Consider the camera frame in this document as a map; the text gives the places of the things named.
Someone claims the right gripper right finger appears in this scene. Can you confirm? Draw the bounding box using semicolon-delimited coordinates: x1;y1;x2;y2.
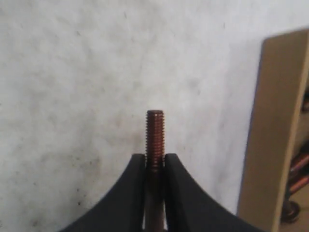
164;153;264;232

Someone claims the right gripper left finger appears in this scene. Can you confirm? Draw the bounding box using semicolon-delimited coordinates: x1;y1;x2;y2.
58;154;147;232

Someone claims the copper threaded bolt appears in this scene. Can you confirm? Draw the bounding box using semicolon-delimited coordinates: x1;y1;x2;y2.
142;110;169;232

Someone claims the cardboard box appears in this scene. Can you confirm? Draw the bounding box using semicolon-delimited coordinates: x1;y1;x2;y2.
237;27;309;232

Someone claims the copper bolt with washer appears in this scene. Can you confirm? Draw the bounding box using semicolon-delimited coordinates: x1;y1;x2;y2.
281;154;309;224

